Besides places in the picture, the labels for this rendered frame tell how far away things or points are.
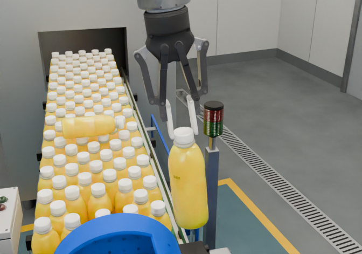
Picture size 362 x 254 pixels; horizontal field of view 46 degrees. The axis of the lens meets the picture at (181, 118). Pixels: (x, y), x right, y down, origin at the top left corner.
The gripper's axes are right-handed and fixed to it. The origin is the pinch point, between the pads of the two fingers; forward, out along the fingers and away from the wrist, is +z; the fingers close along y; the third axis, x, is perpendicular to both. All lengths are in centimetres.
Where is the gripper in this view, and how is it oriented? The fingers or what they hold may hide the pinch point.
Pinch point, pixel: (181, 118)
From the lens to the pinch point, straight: 79.7
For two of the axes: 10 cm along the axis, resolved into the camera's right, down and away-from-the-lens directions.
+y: 9.7, -1.9, 1.2
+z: 1.3, 9.0, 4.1
